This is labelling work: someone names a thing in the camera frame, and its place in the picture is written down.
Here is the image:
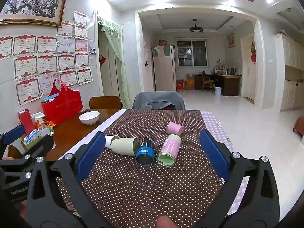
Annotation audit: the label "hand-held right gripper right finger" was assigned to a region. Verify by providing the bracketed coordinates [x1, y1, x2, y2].
[199, 130, 281, 228]

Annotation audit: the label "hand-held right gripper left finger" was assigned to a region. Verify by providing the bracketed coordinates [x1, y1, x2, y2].
[27, 131, 112, 228]

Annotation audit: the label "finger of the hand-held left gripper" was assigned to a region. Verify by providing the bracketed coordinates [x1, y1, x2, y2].
[0, 125, 26, 153]
[22, 134, 55, 162]

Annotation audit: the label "white cup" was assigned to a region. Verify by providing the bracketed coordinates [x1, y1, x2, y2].
[104, 135, 120, 149]

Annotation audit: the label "pale green cup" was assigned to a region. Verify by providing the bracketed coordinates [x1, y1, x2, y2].
[111, 137, 140, 157]

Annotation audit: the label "pink cup with green inside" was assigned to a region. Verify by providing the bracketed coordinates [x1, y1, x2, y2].
[156, 134, 182, 167]

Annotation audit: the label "short pink cup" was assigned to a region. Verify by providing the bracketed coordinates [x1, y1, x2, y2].
[165, 122, 183, 135]

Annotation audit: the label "blue and black cup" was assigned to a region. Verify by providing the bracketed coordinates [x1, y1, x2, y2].
[135, 137, 155, 166]

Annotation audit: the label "person's left hand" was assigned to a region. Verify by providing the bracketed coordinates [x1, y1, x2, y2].
[20, 199, 28, 220]

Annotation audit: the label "person's right hand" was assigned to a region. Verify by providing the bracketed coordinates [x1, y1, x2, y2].
[157, 215, 175, 228]

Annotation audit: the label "green box with packets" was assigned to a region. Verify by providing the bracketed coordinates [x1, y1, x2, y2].
[20, 128, 52, 148]

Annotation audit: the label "clear spray bottle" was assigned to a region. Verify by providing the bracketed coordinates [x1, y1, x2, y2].
[31, 113, 52, 134]

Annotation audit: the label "pink checkered tablecloth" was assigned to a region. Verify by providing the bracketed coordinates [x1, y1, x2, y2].
[201, 110, 250, 219]

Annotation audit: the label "white bowl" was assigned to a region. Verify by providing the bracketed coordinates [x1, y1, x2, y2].
[78, 111, 100, 125]

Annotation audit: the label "red felt bag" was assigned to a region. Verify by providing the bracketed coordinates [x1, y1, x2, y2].
[41, 78, 84, 125]

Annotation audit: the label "brown polka-dot tablecloth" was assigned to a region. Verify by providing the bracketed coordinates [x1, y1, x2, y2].
[56, 109, 226, 228]

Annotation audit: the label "dark wooden desk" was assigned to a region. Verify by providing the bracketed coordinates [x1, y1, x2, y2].
[202, 72, 242, 97]

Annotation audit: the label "wooden desk chair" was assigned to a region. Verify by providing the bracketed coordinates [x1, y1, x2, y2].
[201, 71, 214, 93]

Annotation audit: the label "brown cardboard boxes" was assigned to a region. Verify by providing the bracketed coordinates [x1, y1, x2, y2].
[184, 74, 196, 90]

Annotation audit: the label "grey jacket on chair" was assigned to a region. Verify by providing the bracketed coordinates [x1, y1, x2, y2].
[132, 92, 186, 111]

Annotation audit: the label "white door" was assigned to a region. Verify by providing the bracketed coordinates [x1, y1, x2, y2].
[241, 34, 256, 101]

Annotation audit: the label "clutter of desk items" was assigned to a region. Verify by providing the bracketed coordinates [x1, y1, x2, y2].
[213, 60, 241, 76]

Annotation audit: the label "white refrigerator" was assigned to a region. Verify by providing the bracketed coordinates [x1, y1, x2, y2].
[152, 45, 177, 92]

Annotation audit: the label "window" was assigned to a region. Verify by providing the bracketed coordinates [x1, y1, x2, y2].
[175, 37, 208, 67]

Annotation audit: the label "green lace curtain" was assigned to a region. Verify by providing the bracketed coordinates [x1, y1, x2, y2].
[97, 14, 131, 109]

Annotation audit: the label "white cabinet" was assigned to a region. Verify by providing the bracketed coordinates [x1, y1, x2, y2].
[273, 33, 304, 112]

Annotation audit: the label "black ceiling lamp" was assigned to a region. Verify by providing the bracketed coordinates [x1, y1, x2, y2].
[189, 18, 204, 34]

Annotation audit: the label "framed blossom painting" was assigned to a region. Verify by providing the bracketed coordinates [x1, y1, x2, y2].
[0, 0, 69, 28]

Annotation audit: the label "wall of award certificates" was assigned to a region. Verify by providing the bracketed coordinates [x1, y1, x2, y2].
[0, 10, 93, 106]

